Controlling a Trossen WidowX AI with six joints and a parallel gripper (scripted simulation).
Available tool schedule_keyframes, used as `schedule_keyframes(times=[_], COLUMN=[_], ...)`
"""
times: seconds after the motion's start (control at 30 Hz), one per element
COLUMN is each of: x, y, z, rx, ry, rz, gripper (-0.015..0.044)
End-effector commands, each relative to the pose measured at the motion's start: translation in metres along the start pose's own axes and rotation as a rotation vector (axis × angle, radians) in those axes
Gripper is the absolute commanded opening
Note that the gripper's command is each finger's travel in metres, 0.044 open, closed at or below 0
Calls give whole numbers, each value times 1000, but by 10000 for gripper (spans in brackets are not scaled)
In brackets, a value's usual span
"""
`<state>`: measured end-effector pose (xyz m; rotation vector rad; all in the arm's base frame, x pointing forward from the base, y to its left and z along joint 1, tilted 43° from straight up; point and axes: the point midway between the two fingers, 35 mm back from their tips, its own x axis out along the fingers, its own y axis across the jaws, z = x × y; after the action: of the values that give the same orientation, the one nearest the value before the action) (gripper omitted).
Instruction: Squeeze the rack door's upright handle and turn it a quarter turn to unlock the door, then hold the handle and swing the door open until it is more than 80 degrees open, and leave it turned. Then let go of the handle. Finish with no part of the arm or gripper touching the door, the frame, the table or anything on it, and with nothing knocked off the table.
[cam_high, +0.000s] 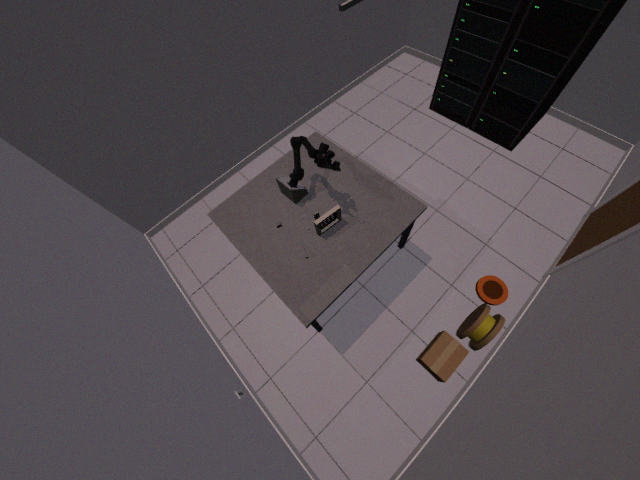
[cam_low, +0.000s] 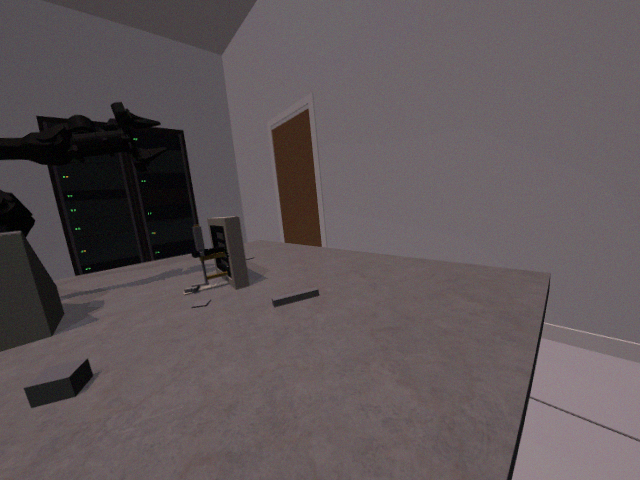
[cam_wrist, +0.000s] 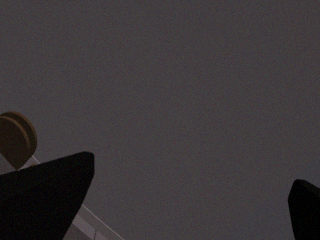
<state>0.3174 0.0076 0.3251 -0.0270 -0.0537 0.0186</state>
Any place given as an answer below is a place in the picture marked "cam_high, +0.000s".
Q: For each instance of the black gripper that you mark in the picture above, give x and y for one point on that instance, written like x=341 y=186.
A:
x=327 y=164

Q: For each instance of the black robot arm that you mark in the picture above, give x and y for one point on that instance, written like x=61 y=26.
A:
x=298 y=172

